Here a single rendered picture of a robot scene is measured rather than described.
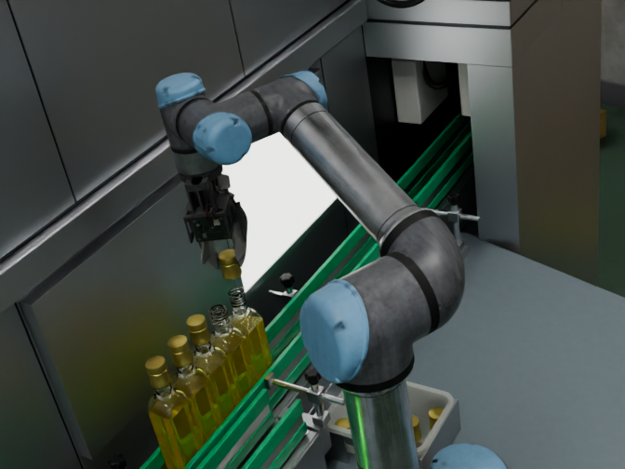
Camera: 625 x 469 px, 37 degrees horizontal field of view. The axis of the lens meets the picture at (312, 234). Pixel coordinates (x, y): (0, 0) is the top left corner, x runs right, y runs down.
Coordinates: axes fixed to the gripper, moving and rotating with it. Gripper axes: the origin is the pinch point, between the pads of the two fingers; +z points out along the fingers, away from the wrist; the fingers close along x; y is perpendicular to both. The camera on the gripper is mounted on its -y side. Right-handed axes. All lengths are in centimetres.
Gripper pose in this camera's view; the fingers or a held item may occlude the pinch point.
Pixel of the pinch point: (228, 259)
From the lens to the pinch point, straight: 163.5
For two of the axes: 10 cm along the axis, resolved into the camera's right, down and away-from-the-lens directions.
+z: 1.7, 8.3, 5.4
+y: -0.6, 5.5, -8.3
